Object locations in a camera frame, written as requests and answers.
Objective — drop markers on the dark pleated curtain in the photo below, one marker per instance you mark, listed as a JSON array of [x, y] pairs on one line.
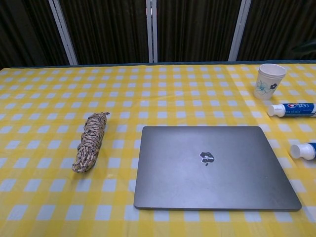
[[106, 29]]

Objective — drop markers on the white floral paper cup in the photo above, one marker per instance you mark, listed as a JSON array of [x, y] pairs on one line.
[[269, 81]]

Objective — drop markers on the silver laptop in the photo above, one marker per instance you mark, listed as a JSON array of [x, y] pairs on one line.
[[212, 170]]

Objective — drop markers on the white metal frame post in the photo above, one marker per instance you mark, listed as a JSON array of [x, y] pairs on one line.
[[239, 30], [151, 30], [63, 32]]

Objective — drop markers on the blue tube with white cap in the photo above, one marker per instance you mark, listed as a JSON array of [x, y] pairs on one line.
[[304, 150]]

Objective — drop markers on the yellow white checkered tablecloth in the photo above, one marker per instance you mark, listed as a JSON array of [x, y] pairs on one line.
[[49, 123]]

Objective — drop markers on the blue white toothpaste tube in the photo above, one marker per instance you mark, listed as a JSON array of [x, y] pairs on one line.
[[293, 109]]

